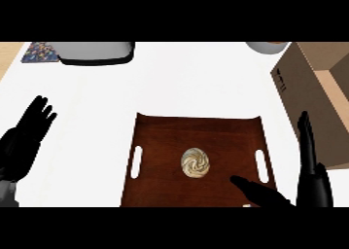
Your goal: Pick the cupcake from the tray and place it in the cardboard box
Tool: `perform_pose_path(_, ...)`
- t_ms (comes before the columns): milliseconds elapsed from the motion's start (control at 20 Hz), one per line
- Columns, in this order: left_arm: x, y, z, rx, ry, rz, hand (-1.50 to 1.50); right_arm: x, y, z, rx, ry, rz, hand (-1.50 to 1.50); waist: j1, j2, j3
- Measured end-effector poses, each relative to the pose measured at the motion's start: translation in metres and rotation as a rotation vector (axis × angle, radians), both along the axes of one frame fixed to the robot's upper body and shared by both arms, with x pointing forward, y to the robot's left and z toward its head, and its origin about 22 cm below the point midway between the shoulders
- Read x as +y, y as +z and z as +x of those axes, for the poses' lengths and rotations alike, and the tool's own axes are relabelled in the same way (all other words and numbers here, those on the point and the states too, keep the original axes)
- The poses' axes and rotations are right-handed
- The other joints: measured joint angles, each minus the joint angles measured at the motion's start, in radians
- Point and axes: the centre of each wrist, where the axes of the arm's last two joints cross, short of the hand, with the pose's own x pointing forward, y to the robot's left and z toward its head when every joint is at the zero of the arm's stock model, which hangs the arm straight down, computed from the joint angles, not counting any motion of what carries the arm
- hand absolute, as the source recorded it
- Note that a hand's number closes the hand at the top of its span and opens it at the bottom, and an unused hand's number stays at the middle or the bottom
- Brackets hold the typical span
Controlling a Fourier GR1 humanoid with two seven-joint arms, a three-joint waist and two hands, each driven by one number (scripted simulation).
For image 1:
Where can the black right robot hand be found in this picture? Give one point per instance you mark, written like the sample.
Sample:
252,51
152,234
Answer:
311,181

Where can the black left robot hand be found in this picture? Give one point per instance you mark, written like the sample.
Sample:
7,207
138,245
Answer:
20,146

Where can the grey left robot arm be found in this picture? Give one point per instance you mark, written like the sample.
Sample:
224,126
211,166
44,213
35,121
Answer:
4,194

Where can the brown cardboard box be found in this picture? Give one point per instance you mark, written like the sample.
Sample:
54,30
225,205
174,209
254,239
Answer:
320,103

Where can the cream swirl cupcake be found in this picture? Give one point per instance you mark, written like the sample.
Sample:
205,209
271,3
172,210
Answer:
194,162

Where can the dark brown wooden tray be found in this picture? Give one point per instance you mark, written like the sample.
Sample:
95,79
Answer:
181,181

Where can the colourful patterned mat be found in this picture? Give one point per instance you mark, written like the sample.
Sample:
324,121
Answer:
39,52

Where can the grey appliance with black base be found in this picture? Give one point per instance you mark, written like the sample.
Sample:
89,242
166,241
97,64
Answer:
95,52

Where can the grey round pot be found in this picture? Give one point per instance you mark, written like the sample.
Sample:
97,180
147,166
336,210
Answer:
268,47

